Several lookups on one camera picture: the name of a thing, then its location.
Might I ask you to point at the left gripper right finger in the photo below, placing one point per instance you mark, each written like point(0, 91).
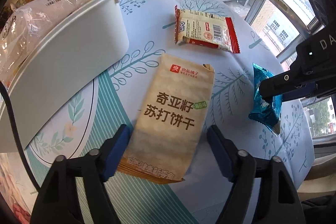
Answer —
point(278, 201)

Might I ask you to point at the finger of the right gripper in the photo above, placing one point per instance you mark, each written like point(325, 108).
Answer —
point(291, 92)
point(272, 87)

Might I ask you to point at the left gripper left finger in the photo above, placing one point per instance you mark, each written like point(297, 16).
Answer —
point(58, 202)

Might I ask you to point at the blue foil snack packet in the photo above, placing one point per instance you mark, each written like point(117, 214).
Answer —
point(267, 112)

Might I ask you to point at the beige soda cracker pack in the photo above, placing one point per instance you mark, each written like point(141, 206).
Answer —
point(169, 126)

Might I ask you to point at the large clear printed cake pack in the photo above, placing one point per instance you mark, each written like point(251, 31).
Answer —
point(26, 27)

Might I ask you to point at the beige red edged snack packet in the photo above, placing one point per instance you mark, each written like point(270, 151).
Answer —
point(205, 29)

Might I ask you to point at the white plastic storage bin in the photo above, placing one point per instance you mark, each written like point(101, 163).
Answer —
point(78, 49)

